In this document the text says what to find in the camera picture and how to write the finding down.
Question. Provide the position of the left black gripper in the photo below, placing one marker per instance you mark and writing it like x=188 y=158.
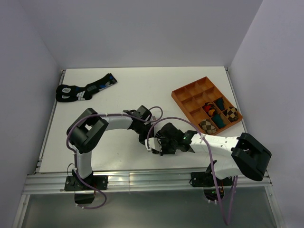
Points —
x=141 y=139

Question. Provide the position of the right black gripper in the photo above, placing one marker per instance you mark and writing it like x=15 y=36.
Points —
x=164 y=151

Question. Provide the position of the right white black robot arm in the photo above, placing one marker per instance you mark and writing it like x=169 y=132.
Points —
x=230 y=156

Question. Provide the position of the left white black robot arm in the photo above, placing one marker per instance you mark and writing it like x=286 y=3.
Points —
x=85 y=133

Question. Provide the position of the brown argyle rolled sock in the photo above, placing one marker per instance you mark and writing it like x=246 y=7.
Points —
x=207 y=127
x=232 y=114

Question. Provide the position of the orange compartment tray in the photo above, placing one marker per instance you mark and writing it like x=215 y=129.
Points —
x=192 y=97

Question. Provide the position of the dark teal rolled sock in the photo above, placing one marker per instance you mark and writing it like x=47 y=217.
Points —
x=220 y=103

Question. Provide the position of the black blue sport sock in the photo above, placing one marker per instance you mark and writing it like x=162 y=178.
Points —
x=71 y=93

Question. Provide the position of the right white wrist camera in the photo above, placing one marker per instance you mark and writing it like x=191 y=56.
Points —
x=153 y=145

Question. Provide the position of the aluminium frame rail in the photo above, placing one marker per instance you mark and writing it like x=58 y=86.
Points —
x=132 y=179

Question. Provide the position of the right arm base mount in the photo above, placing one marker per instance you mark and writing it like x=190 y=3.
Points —
x=204 y=179

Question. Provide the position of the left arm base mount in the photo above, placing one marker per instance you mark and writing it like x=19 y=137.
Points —
x=97 y=181

